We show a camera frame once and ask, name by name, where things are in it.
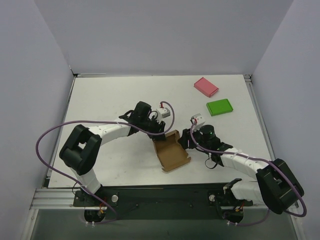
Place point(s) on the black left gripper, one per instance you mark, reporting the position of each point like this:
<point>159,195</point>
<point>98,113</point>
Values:
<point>158,127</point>

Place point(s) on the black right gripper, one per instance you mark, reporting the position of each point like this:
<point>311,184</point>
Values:
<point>188,139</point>

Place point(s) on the brown cardboard paper box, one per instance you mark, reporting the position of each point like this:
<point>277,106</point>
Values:
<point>170,153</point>

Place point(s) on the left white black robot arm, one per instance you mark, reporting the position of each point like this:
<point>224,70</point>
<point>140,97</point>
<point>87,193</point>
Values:
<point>81,148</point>

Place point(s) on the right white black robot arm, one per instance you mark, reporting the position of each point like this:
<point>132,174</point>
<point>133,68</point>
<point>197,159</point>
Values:
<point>273,183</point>

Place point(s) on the green paper box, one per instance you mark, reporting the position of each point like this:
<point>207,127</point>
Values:
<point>219,107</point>

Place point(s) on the pink paper box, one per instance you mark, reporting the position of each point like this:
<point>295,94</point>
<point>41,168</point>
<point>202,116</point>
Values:
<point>206,87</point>

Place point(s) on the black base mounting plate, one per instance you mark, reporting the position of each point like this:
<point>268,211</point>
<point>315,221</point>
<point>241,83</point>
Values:
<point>203,201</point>

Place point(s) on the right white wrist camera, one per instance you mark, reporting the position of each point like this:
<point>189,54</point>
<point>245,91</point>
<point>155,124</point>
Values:
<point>197,121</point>

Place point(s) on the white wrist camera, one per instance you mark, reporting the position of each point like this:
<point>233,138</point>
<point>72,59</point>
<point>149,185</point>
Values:
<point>162,113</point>
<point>197,121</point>

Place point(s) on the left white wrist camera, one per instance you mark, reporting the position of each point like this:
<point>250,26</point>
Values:
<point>162,113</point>

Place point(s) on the aluminium table frame rail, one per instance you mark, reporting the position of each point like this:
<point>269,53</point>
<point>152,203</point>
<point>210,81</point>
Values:
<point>130,161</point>

